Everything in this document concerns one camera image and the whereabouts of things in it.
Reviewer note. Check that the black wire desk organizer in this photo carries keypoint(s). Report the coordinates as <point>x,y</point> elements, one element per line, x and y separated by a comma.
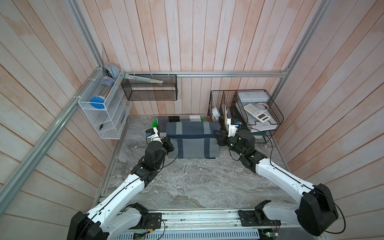
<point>229,105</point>

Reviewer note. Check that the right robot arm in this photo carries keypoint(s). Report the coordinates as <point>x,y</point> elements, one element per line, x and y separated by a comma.
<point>315,209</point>

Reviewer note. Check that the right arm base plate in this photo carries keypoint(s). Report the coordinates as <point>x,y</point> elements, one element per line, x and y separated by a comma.
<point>252,217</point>

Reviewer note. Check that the grey round disc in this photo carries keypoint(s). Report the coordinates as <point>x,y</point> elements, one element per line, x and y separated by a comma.
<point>112,71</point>

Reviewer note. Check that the white box in organizer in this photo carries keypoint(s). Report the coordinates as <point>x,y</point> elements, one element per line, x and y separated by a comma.
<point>253,97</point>

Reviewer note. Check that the white calculator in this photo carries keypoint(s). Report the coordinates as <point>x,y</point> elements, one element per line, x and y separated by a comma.
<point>258,114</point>

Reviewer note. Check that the blue capped clear tube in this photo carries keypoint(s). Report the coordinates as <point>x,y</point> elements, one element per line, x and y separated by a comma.
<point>98,99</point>

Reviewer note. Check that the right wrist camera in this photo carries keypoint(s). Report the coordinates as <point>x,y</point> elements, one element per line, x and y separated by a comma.
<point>233,126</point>

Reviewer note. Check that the aluminium front rail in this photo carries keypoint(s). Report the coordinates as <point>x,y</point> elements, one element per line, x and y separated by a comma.
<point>207,220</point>

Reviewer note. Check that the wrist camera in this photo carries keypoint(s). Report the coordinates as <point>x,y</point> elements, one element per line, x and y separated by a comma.
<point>153,135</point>
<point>233,126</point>

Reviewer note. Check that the green plastic basket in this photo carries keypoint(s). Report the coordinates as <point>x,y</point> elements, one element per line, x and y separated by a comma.
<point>155,124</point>

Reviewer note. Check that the navy grey striped scarf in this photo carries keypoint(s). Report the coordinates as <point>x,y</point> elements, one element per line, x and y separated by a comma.
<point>193,140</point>

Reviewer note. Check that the black white checkered scarf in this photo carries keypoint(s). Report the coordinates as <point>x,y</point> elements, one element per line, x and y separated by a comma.
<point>164,120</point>

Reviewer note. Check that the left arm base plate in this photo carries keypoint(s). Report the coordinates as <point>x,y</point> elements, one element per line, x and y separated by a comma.
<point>150,221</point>

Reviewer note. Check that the white tape roll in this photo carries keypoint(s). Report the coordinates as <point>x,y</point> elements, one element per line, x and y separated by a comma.
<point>216,114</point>

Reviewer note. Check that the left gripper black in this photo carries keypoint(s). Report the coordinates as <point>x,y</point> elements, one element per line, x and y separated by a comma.
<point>166,143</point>

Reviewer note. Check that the white wire wall shelf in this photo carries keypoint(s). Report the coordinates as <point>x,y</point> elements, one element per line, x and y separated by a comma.
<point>108,122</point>

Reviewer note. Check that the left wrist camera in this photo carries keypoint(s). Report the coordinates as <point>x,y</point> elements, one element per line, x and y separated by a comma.
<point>153,135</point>

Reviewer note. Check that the black mesh wall basket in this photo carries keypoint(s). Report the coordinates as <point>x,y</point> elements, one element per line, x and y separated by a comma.
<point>141,91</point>

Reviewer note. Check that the white ruler strip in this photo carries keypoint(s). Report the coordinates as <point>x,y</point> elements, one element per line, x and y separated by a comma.
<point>143,79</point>

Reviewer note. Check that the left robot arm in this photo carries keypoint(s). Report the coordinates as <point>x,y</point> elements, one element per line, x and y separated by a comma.
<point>103,222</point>

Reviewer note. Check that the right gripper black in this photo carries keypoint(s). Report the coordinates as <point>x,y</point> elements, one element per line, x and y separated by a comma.
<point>222,140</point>

